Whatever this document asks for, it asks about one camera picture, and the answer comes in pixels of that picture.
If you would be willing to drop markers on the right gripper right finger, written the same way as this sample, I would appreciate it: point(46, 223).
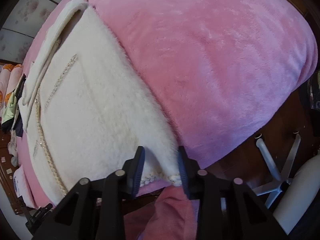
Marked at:
point(227, 210)

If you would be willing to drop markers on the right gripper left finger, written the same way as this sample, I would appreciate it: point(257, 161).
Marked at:
point(96, 209)

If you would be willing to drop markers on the white fluffy cardigan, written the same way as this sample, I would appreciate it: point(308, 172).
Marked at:
point(85, 110)

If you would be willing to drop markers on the small white printed pillow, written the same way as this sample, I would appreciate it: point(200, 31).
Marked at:
point(20, 184)

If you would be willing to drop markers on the pink trousers of operator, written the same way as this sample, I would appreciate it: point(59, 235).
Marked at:
point(171, 216)

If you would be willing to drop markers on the dark wooden headboard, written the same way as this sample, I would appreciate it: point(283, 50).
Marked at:
point(7, 171)

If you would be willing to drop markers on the crumpled grey cloth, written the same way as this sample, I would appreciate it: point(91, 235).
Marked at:
point(12, 148)

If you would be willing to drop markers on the white office chair base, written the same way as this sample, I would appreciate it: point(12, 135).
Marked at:
point(300, 190)

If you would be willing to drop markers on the dark navy folded garment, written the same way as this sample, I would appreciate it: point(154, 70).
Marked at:
point(18, 127)

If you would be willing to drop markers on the green and black folded garment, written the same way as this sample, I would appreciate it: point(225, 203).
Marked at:
point(11, 111)

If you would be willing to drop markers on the pink bear print quilt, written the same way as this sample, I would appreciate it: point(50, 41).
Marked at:
point(10, 76)

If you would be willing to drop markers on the pink plush bed blanket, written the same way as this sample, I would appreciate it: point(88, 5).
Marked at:
point(219, 69)

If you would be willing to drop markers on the floral sliding wardrobe doors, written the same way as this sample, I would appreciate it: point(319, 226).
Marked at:
point(21, 24)

